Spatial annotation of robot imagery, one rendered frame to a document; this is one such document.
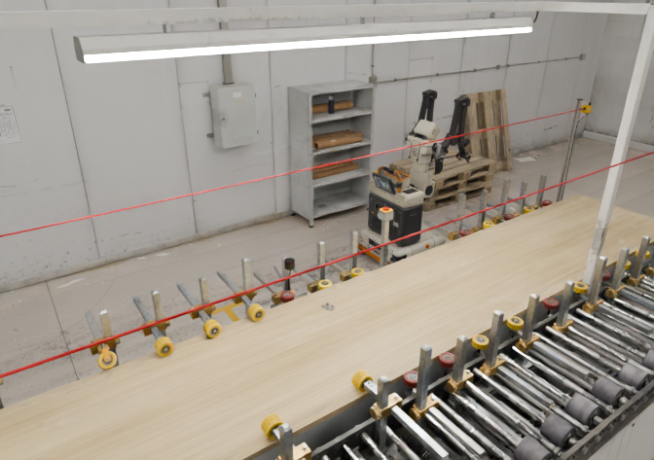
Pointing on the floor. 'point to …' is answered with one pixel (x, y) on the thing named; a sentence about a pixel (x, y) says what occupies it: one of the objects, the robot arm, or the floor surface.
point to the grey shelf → (344, 194)
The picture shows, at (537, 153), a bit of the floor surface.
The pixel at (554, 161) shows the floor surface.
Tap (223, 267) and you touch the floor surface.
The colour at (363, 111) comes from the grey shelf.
